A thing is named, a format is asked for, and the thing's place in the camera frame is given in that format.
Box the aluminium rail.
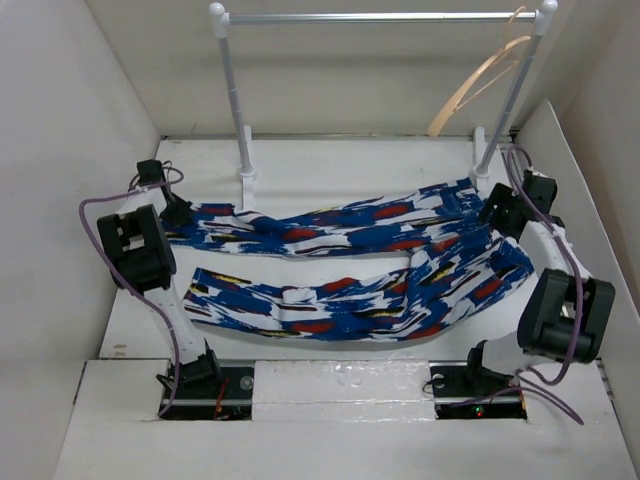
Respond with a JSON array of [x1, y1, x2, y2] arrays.
[[509, 129, 520, 144]]

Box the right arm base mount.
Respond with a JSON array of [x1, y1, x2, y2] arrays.
[[423, 361, 527, 420]]

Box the white clothes rack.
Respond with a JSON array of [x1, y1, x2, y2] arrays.
[[206, 1, 559, 208]]

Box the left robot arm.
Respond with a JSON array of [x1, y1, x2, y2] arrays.
[[96, 159, 224, 399]]

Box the beige wooden hanger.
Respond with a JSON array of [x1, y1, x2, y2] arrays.
[[426, 6, 532, 137]]

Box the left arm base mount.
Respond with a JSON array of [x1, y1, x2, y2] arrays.
[[159, 362, 255, 421]]

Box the blue patterned trousers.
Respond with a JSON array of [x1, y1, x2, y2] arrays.
[[166, 178, 534, 342]]

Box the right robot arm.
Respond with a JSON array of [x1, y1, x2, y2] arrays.
[[462, 169, 616, 394]]

